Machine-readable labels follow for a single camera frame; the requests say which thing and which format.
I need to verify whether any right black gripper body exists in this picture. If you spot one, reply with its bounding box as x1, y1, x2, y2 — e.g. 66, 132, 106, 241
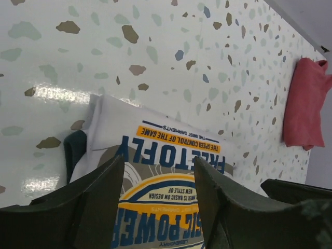
260, 179, 331, 204

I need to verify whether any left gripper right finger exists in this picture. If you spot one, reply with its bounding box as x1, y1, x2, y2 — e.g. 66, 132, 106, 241
195, 157, 331, 248

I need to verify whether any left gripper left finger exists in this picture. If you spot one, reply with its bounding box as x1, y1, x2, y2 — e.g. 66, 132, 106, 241
1, 156, 125, 248

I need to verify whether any white navy tank top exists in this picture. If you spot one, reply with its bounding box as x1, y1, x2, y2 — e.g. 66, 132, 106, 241
64, 95, 234, 248

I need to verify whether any red tank top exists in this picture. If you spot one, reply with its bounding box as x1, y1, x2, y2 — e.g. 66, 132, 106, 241
283, 58, 331, 151

